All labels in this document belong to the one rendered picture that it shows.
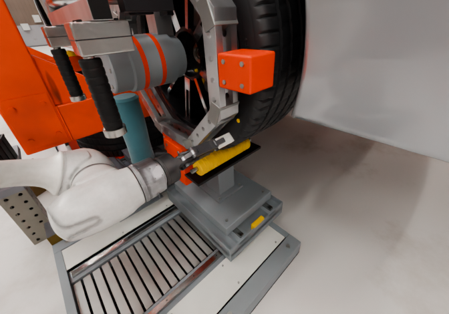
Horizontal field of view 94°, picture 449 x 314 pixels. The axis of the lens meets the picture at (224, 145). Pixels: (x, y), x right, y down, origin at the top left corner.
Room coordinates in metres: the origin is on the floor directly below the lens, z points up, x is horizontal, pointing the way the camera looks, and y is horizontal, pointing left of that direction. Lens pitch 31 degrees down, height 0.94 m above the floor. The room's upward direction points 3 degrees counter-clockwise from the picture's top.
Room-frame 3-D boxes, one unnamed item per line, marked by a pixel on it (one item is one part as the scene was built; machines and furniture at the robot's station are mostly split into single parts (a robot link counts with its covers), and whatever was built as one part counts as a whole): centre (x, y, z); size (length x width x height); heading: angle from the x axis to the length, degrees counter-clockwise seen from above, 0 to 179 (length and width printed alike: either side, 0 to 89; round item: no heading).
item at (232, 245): (0.79, 0.03, 0.13); 0.50 x 0.36 x 0.10; 41
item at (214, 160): (0.65, 0.01, 0.51); 0.29 x 0.06 x 0.06; 131
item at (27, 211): (0.75, 1.00, 0.21); 0.10 x 0.10 x 0.42; 41
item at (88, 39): (0.41, 0.20, 0.93); 0.09 x 0.05 x 0.05; 131
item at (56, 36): (0.67, 0.43, 0.93); 0.09 x 0.05 x 0.05; 131
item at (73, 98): (0.65, 0.45, 0.83); 0.04 x 0.04 x 0.16
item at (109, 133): (0.39, 0.22, 0.83); 0.04 x 0.04 x 0.16
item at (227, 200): (0.79, 0.03, 0.32); 0.40 x 0.30 x 0.28; 41
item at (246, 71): (0.44, -0.05, 0.85); 0.09 x 0.08 x 0.07; 41
